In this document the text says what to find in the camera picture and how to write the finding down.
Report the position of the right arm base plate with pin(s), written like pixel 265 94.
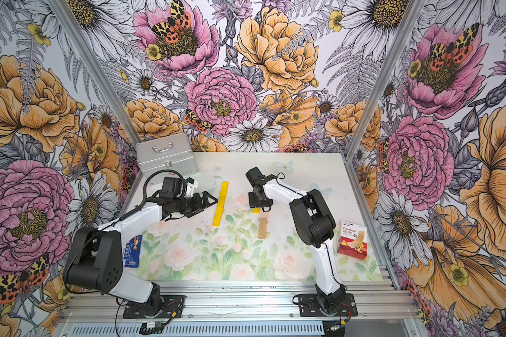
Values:
pixel 312 305

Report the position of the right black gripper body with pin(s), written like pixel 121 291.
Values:
pixel 259 201

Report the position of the blue tissue packet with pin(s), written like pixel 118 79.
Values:
pixel 132 252

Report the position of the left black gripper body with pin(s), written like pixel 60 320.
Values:
pixel 185 205

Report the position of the silver metal case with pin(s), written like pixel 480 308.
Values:
pixel 170 152

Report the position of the natural wooden block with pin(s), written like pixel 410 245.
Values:
pixel 262 228

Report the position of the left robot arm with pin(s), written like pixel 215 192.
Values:
pixel 100 256

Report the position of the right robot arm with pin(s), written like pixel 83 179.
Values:
pixel 315 226

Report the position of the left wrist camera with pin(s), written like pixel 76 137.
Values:
pixel 191 184

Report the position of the small green circuit board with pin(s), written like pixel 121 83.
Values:
pixel 149 328

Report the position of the red bandage box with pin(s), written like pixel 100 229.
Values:
pixel 353 241

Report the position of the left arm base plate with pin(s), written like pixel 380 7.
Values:
pixel 168 306

